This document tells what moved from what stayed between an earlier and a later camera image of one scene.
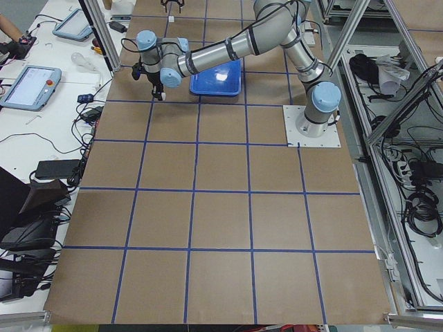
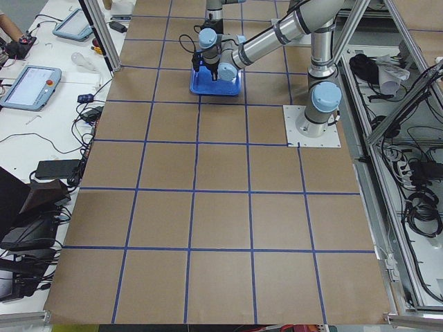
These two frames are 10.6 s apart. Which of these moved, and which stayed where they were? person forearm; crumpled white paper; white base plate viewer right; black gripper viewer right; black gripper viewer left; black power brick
Moved: black gripper viewer left; black gripper viewer right
Stayed: white base plate viewer right; person forearm; crumpled white paper; black power brick
